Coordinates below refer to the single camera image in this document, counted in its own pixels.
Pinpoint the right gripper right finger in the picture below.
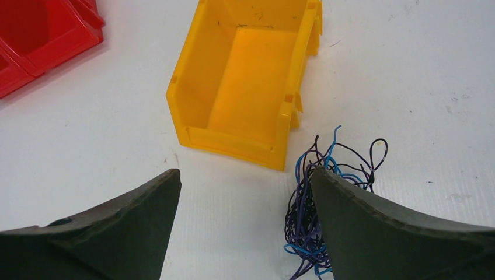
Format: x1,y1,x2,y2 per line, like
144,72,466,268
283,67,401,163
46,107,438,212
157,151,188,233
311,167,494,279

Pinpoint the yellow bin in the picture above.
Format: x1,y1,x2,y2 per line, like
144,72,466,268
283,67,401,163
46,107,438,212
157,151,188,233
166,1,323,171

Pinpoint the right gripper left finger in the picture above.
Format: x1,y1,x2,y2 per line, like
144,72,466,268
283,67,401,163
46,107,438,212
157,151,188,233
1,169,182,279

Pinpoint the wire bundle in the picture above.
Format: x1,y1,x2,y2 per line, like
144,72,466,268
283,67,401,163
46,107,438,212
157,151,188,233
283,125,389,280

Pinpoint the red double bin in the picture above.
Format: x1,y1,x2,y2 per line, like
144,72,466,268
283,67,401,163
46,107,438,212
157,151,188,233
1,1,105,97

